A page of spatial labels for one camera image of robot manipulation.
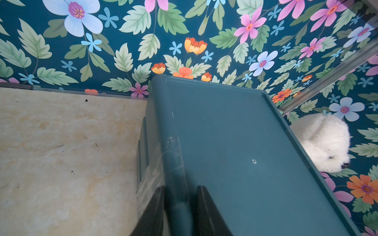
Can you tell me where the teal drawer cabinet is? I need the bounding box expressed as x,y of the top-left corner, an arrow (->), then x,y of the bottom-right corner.
136,75 -> 360,236

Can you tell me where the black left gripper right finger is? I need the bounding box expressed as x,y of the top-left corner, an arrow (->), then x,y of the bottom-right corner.
196,185 -> 232,236

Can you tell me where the aluminium frame bar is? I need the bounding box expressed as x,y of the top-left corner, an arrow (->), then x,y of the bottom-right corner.
280,38 -> 378,116

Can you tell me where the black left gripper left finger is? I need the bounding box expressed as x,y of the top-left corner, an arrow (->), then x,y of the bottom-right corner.
130,186 -> 165,236

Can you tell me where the white plush dog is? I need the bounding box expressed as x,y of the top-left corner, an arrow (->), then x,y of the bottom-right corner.
290,113 -> 350,173

